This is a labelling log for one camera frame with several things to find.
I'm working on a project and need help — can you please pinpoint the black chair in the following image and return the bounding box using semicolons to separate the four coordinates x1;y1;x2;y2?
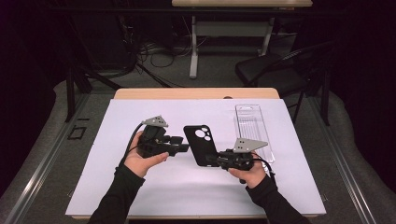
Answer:
234;41;336;126

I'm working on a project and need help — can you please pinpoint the white board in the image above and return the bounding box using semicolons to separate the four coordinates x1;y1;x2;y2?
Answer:
64;98;327;218

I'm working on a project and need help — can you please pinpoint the left hand-held gripper black cable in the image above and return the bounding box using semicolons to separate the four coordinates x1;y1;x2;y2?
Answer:
117;121;145;171

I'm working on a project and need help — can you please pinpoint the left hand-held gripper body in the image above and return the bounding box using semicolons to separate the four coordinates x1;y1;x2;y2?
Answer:
136;115;179;159

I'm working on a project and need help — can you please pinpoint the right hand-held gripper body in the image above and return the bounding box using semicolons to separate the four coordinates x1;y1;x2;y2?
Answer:
216;137;269;172

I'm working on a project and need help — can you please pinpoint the metal floor rail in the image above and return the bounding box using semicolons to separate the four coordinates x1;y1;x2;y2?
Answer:
306;95;378;224
0;92;92;224

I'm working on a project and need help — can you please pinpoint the right hand-held gripper black cable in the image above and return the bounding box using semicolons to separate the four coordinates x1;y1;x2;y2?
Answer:
253;157;277;184

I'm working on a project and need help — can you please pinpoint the bundle of floor cables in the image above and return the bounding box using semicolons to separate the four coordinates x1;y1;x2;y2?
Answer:
135;38;195;70

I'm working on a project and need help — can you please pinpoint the hand-held gripper black cable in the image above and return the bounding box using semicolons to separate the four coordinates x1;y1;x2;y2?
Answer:
253;157;277;184
117;121;145;171

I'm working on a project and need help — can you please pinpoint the person's right hand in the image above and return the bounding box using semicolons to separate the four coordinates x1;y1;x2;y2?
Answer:
228;151;269;189

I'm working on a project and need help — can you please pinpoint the white-legged wooden desk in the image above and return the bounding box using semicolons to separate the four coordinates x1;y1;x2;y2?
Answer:
171;0;314;79

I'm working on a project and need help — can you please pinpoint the black phone case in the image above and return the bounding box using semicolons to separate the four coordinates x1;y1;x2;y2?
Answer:
182;124;220;168

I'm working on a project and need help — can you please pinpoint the clear plastic packaging tray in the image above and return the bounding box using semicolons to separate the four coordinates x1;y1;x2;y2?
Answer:
233;104;276;165

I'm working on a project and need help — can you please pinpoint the person's left hand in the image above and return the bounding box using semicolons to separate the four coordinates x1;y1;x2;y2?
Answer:
123;131;171;179

